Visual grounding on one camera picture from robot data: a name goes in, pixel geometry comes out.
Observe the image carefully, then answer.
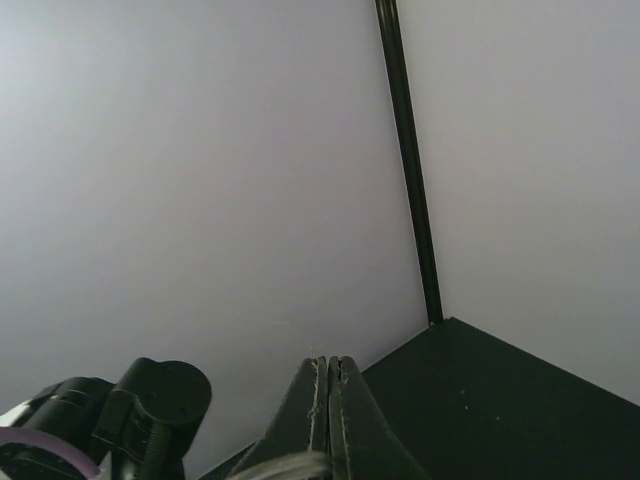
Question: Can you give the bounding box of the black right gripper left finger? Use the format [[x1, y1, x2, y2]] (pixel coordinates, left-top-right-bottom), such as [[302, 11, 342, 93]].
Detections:
[[231, 357, 328, 475]]

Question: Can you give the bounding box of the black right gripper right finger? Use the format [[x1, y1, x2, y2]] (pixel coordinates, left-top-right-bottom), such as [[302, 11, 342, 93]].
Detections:
[[328, 356, 428, 479]]

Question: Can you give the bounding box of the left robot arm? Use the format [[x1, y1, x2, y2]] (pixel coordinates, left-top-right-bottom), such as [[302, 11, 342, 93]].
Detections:
[[1, 358, 212, 479]]

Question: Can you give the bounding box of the black frame post right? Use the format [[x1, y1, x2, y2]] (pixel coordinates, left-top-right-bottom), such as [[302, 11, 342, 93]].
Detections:
[[375, 0, 444, 325]]

